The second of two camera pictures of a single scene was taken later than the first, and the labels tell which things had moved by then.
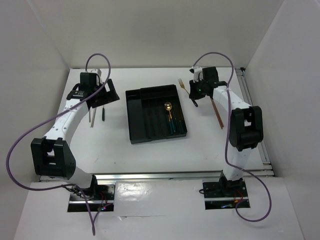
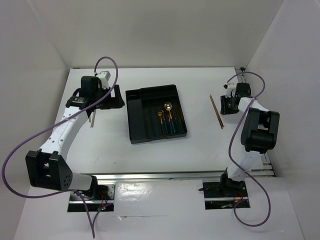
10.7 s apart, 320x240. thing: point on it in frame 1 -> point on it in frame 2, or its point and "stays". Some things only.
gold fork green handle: [182, 85] -> [160, 114]
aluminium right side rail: [262, 169] stays
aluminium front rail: [192, 176] stays
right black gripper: [193, 94] -> [224, 109]
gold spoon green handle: [170, 124] -> [168, 108]
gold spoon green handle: [168, 106] stays
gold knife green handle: [176, 124] stays
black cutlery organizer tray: [155, 113] stays
